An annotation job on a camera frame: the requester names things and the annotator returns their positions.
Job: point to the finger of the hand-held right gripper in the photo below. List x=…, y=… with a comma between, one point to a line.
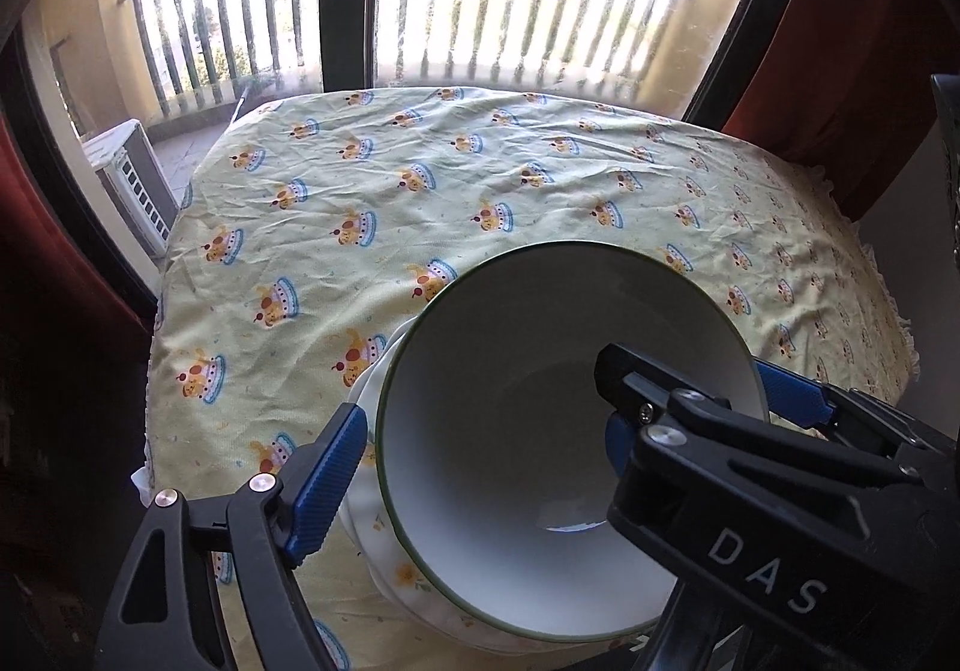
x=795, y=393
x=645, y=382

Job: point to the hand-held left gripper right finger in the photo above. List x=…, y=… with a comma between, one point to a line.
x=616, y=444

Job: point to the red curtain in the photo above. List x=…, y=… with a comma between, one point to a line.
x=67, y=243
x=855, y=56

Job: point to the grey floral ceramic bowl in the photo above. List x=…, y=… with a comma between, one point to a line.
x=510, y=416

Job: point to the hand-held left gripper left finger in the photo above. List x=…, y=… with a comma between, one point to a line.
x=326, y=483

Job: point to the yellow flower scalloped plate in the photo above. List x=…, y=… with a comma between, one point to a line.
x=401, y=577

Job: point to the balcony railing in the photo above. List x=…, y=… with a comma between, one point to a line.
x=480, y=18

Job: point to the yellow printed tablecloth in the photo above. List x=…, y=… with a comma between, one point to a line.
x=450, y=191

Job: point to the white air conditioner unit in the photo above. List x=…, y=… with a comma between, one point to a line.
x=131, y=183

